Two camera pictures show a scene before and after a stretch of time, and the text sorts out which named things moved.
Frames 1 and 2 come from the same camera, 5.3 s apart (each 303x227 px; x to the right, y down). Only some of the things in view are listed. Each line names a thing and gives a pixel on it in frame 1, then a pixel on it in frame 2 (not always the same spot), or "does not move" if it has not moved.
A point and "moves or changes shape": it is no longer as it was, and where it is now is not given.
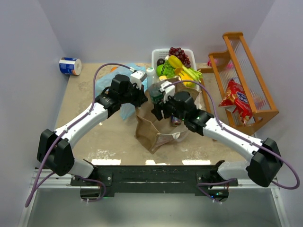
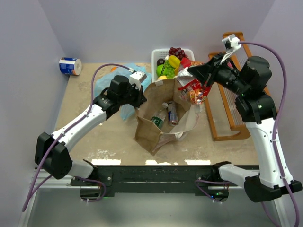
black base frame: (205, 180) does not move
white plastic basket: (159, 53) does not move
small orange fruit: (113, 68) does not move
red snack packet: (236, 96) moves or changes shape
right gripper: (161, 109) to (211, 71)
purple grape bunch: (180, 53) does not move
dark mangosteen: (160, 61) does not move
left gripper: (138, 96) does not move
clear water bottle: (153, 87) moves or changes shape
